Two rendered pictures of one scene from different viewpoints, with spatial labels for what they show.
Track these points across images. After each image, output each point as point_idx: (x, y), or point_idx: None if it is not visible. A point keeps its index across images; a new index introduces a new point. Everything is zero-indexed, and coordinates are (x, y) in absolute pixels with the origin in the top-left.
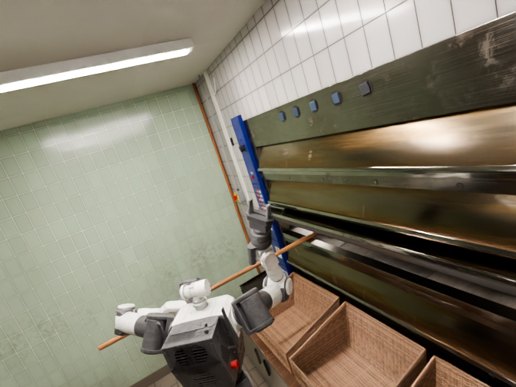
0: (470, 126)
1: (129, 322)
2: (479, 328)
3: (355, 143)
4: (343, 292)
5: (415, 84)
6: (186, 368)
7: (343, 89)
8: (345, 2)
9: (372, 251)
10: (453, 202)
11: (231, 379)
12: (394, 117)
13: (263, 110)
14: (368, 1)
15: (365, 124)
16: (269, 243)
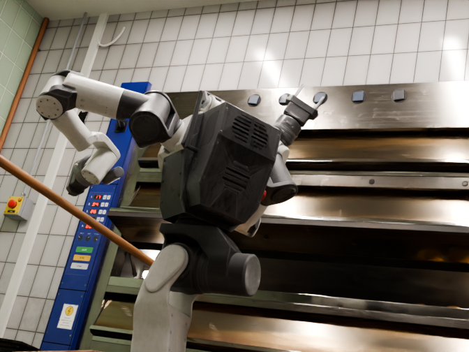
0: None
1: (110, 85)
2: (441, 341)
3: (360, 143)
4: (236, 346)
5: (449, 102)
6: (236, 142)
7: (371, 91)
8: (407, 31)
9: None
10: (451, 202)
11: (259, 199)
12: (420, 123)
13: (216, 89)
14: (429, 38)
15: (384, 125)
16: (293, 140)
